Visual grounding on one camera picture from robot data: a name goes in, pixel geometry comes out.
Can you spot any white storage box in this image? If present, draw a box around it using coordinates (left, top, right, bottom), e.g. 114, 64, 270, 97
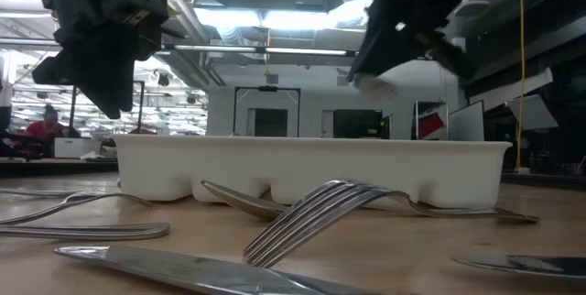
53, 137, 103, 159

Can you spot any black rectangular frame stand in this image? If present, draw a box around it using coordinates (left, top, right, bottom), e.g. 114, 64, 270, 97
232, 85, 302, 138
68, 79, 146, 135

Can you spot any silver metal spoon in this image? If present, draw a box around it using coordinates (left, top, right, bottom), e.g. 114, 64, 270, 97
200, 178, 485, 221

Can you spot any silver table knife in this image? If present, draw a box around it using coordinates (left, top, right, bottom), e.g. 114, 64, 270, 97
452, 253, 586, 281
53, 244, 381, 295

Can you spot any red panel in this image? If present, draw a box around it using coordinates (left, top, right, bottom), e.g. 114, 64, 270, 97
417, 110, 447, 140

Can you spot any silver metal fork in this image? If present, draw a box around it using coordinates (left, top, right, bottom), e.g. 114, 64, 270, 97
241, 178, 541, 269
0, 221, 171, 242
0, 191, 157, 226

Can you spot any person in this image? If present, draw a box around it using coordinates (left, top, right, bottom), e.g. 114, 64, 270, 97
25, 104, 70, 143

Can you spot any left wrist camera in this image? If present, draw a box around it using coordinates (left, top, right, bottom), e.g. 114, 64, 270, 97
101, 0, 171, 63

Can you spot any long ceiling light tube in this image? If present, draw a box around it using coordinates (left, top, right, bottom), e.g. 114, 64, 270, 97
0, 37, 359, 57

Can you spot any grey tilted panel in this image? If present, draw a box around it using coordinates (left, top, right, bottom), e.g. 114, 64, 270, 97
505, 93, 560, 132

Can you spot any white plastic cutlery tray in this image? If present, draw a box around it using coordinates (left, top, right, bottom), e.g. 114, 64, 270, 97
111, 133, 514, 210

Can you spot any white panel board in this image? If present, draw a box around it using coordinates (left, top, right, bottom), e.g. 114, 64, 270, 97
447, 100, 485, 143

